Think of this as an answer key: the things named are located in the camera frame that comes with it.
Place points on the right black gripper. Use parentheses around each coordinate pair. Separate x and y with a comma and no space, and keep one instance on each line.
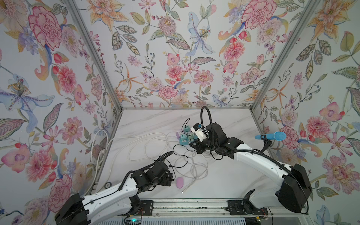
(198,147)

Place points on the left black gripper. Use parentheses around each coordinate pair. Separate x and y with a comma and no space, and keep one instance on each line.
(166,181)

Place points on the teal power strip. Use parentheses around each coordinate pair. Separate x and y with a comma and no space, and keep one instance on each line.
(187,138)

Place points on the teal charger with black cable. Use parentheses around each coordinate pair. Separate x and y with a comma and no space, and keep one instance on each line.
(186,129)

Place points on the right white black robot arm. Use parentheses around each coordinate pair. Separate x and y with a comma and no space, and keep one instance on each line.
(292,188)

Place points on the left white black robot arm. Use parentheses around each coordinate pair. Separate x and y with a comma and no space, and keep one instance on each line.
(119,199)

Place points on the purple earbud case right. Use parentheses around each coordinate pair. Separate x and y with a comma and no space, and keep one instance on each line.
(180,182)

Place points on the purple power strip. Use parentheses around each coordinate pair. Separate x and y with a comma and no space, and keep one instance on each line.
(178,135)

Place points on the round black white sticker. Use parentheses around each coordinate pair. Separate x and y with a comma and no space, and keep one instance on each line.
(107,185)

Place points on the blue microphone on stand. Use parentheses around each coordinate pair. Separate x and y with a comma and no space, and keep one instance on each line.
(269,138)

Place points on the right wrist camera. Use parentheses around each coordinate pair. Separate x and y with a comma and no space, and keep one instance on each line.
(197,129)

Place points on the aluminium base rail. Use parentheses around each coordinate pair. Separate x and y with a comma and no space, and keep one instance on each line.
(209,207)

